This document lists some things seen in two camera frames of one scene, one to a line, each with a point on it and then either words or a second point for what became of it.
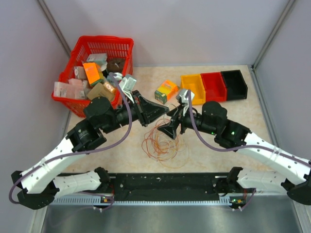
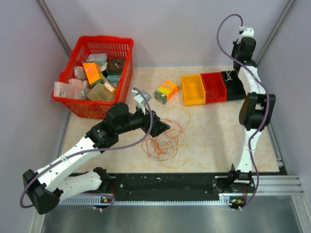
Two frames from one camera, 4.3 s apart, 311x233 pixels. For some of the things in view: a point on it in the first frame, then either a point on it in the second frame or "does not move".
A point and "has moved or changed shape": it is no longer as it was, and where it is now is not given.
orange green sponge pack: [166, 91] does not move
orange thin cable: [158, 147] does not move
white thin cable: [171, 150] has moved or changed shape
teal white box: [100, 58] does not move
